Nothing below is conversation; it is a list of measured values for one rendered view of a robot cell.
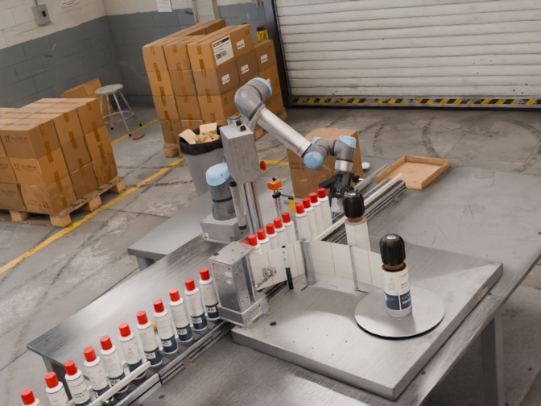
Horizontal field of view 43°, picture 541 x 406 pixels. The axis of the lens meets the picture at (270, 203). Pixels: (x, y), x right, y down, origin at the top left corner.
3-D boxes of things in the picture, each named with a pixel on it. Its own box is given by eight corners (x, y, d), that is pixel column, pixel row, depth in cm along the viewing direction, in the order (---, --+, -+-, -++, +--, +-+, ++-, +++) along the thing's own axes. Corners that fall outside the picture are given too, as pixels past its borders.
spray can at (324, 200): (328, 234, 301) (322, 192, 292) (319, 233, 304) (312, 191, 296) (336, 229, 304) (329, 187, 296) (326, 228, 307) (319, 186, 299)
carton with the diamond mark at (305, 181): (334, 203, 337) (327, 151, 326) (294, 197, 351) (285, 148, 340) (364, 179, 358) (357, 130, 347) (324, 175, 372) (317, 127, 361)
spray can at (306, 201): (314, 246, 294) (307, 202, 286) (304, 243, 297) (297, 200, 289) (321, 240, 298) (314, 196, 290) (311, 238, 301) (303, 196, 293)
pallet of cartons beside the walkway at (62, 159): (127, 188, 648) (102, 97, 612) (63, 229, 585) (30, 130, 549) (41, 181, 711) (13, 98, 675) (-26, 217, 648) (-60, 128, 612)
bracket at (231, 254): (230, 266, 236) (230, 263, 236) (208, 260, 243) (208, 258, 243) (256, 248, 245) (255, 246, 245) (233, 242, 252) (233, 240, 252)
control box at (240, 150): (237, 185, 262) (227, 138, 255) (228, 171, 277) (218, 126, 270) (262, 179, 264) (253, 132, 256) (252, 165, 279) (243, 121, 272)
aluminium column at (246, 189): (264, 268, 294) (234, 118, 267) (257, 266, 297) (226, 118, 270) (271, 263, 297) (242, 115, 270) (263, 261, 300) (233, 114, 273)
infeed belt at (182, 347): (158, 381, 234) (155, 372, 232) (142, 374, 239) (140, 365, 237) (403, 187, 342) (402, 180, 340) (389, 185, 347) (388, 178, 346)
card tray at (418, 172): (422, 189, 338) (421, 182, 336) (376, 183, 355) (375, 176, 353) (449, 167, 358) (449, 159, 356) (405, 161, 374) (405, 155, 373)
